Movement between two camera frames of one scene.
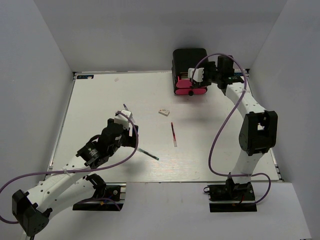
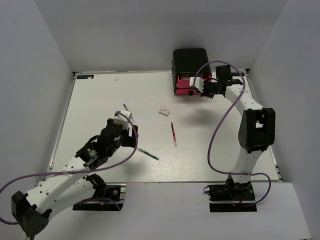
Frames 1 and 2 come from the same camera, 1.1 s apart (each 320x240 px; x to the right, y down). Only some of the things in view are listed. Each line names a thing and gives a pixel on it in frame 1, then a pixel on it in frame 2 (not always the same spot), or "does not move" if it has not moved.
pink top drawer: [183, 83] does not move
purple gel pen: [126, 109] does not move
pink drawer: [186, 90] to [183, 85]
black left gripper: [129, 139] does not move
